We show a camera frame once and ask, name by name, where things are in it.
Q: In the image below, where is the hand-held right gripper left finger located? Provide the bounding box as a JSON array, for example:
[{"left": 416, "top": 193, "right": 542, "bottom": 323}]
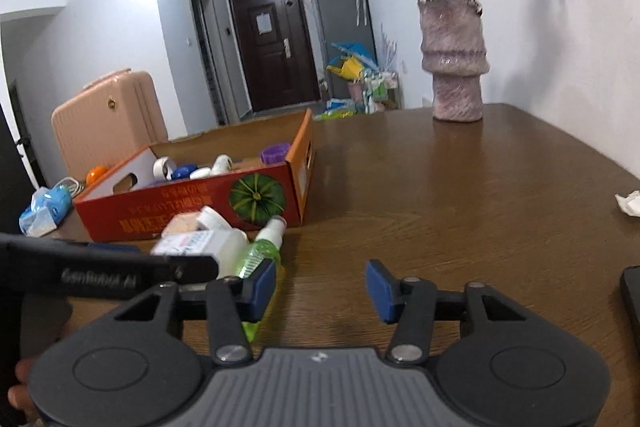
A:
[{"left": 106, "top": 259, "right": 278, "bottom": 366}]

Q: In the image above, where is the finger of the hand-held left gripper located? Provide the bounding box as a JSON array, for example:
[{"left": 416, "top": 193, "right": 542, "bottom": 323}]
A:
[{"left": 169, "top": 254, "right": 221, "bottom": 284}]

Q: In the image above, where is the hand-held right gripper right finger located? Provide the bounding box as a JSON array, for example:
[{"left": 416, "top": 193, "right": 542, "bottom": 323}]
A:
[{"left": 364, "top": 259, "right": 541, "bottom": 367}]

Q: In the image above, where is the large white bottle blue label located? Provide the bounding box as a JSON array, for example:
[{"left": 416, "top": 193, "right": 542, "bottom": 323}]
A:
[{"left": 149, "top": 229, "right": 250, "bottom": 279}]

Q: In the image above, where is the green spray bottle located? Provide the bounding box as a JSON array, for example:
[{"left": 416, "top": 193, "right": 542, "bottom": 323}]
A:
[{"left": 234, "top": 215, "right": 289, "bottom": 344}]

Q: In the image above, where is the beige jar white cap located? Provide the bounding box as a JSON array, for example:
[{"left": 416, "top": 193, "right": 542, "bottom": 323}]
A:
[{"left": 161, "top": 205, "right": 232, "bottom": 239}]

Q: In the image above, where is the orange cardboard box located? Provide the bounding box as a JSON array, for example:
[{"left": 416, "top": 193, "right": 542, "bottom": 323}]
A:
[{"left": 73, "top": 108, "right": 317, "bottom": 243}]

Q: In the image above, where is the small white bottle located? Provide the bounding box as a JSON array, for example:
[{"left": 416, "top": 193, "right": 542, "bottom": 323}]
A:
[{"left": 189, "top": 154, "right": 232, "bottom": 180}]

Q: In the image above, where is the purple ridged cap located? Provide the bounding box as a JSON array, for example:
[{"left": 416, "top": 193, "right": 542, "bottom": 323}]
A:
[{"left": 259, "top": 143, "right": 293, "bottom": 166}]

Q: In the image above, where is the person's left hand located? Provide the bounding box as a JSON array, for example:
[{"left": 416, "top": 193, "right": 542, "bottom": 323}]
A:
[{"left": 7, "top": 357, "right": 42, "bottom": 424}]

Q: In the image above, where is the blue tissue pack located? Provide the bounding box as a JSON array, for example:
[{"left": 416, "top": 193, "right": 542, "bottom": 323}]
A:
[{"left": 19, "top": 184, "right": 71, "bottom": 237}]

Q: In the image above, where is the black paper bag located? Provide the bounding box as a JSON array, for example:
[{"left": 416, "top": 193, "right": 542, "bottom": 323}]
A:
[{"left": 0, "top": 103, "right": 37, "bottom": 235}]

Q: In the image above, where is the pink suitcase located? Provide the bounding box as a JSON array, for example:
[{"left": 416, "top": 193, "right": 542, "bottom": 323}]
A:
[{"left": 51, "top": 69, "right": 169, "bottom": 188}]

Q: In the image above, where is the yellow watering can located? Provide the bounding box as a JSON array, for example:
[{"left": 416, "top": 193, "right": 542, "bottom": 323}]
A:
[{"left": 327, "top": 56, "right": 364, "bottom": 81}]

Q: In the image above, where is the dark brown door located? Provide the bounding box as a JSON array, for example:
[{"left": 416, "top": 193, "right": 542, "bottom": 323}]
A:
[{"left": 228, "top": 0, "right": 321, "bottom": 114}]

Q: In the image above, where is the pale purple dried grass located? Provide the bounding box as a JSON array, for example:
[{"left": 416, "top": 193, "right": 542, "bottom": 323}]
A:
[{"left": 379, "top": 23, "right": 402, "bottom": 68}]

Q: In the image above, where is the pink stone vase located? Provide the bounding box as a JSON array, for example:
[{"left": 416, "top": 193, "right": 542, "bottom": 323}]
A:
[{"left": 418, "top": 0, "right": 490, "bottom": 123}]

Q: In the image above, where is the black phone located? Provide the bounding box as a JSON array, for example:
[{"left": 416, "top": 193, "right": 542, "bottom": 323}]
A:
[{"left": 619, "top": 265, "right": 640, "bottom": 344}]

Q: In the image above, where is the crumpled white tissue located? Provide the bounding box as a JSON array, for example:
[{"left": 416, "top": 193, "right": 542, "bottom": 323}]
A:
[{"left": 614, "top": 190, "right": 640, "bottom": 219}]

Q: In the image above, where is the grey refrigerator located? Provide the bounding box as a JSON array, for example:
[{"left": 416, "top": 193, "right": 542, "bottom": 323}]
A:
[{"left": 307, "top": 0, "right": 377, "bottom": 60}]

